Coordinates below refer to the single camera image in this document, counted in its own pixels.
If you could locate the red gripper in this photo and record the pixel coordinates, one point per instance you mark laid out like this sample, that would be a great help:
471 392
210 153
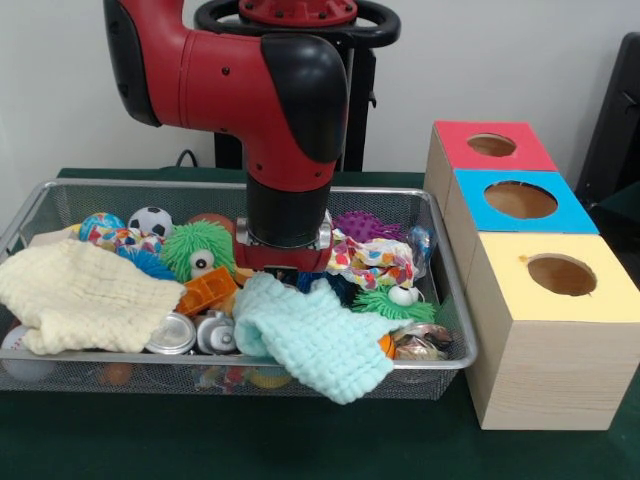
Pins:
285 257

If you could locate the mint green knitted cloth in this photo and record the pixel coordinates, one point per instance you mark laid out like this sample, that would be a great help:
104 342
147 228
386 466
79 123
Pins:
320 335

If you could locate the clear plastic packet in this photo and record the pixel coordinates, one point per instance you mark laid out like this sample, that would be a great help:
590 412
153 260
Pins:
422 250

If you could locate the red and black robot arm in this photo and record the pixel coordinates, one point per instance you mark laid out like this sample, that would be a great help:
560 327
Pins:
225 85

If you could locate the wooden box with three holes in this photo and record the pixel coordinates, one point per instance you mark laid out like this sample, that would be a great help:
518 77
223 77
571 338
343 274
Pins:
550 360

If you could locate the orange plastic toy crate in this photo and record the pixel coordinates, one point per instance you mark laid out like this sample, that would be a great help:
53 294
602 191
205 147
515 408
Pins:
207 290

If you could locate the small green puffer toy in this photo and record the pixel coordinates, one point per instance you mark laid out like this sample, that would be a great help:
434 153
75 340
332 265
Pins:
380 305

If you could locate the large green puffer toy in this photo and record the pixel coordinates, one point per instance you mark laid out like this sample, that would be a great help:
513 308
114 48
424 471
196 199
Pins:
200 245

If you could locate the small orange basketball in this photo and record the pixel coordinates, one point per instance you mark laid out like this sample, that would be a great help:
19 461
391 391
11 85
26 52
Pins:
386 346

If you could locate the black and white soccer ball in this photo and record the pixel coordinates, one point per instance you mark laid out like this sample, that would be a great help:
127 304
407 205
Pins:
150 220

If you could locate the dark green table cloth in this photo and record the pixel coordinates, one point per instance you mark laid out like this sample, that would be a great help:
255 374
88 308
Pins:
250 440

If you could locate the globe print ball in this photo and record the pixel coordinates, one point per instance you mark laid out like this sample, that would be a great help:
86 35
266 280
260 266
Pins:
100 225

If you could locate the cream knitted cloth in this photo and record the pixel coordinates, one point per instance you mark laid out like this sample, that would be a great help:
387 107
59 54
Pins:
85 295

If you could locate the dark green side cloth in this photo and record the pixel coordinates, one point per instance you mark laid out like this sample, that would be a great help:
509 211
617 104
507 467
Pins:
625 197

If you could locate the black upright panel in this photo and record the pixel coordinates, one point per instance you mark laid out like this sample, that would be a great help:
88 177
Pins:
615 125

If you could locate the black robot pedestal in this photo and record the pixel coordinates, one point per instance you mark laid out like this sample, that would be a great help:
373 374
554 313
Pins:
360 100

